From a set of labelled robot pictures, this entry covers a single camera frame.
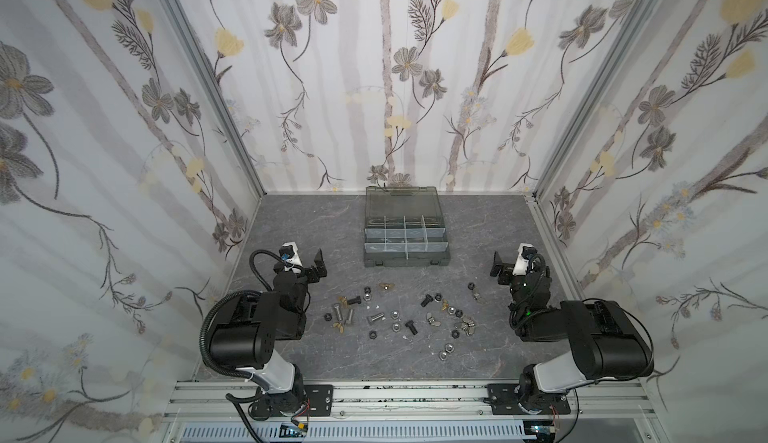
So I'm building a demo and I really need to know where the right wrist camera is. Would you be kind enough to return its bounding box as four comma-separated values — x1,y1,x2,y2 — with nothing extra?
513,243,538,276

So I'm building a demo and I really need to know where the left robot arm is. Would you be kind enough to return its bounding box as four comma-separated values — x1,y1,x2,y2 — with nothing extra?
199,242,328,422

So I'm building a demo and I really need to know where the silver nut pair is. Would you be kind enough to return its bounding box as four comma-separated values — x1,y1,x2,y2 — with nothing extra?
438,343,455,361

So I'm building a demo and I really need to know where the white cable duct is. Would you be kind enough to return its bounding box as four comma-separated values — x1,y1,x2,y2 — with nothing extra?
178,420,535,442

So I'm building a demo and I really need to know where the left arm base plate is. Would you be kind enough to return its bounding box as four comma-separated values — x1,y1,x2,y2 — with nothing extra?
247,384,334,421

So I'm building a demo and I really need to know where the green compartment organizer box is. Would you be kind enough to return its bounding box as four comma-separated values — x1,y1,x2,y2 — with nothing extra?
363,186,451,267

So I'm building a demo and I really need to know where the black bolt center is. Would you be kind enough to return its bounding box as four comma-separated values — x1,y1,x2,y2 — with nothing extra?
405,321,418,335

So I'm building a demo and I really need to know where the aluminium front rail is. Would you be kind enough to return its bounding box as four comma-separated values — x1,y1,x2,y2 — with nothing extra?
161,379,655,423

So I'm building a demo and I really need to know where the black bolt right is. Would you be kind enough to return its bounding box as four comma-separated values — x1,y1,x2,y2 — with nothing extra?
420,294,434,307

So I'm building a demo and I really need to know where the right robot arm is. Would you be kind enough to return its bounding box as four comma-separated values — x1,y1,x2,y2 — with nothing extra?
489,244,654,415

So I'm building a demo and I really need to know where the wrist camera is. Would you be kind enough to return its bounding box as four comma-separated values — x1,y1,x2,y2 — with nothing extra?
513,243,538,276
279,242,302,272

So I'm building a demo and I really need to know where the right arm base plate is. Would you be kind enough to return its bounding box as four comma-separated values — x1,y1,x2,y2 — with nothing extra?
483,384,571,416

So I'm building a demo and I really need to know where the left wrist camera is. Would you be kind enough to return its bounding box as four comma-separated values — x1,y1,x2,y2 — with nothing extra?
279,242,302,272

